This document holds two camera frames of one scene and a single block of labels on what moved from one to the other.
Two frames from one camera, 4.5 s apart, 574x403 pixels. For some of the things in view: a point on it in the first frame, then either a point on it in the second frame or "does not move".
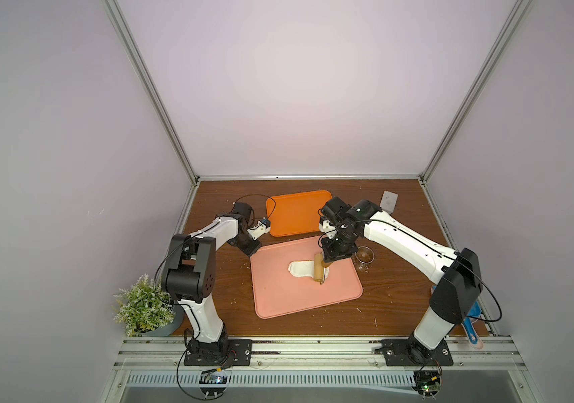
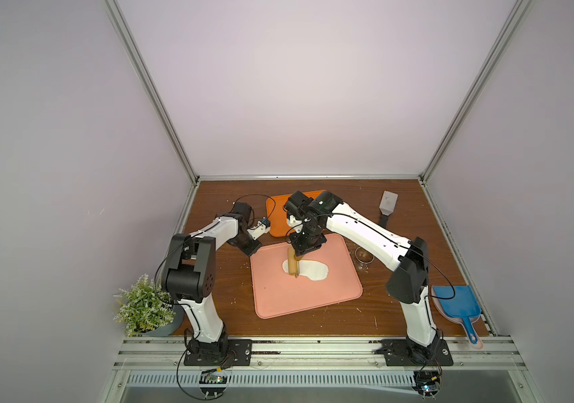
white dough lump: (305, 268) does not move
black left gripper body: (248, 245) does not move
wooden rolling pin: (318, 268) → (292, 262)
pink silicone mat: (279, 293) does not move
